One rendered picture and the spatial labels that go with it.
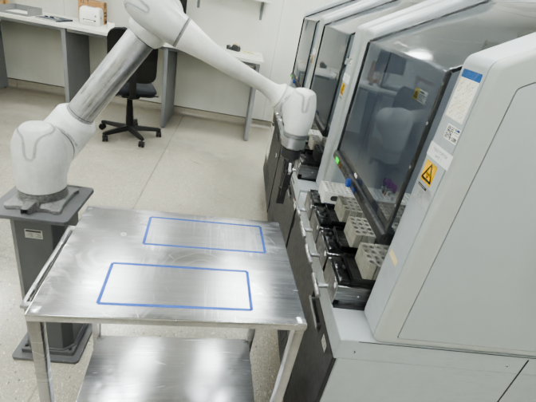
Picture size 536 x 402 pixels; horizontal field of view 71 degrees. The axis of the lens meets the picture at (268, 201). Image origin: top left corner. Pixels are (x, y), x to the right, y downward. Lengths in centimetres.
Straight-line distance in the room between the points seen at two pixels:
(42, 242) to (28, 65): 414
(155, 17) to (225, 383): 120
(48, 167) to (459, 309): 128
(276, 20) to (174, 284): 415
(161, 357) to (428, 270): 98
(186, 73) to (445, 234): 433
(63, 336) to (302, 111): 131
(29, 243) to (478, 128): 141
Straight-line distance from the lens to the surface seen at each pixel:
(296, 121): 134
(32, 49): 547
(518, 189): 94
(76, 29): 446
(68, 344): 190
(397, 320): 104
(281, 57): 488
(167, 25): 126
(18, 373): 191
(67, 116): 156
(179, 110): 507
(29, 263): 163
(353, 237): 122
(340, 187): 155
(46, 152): 141
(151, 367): 149
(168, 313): 90
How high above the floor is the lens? 146
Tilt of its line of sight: 27 degrees down
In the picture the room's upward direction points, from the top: 12 degrees clockwise
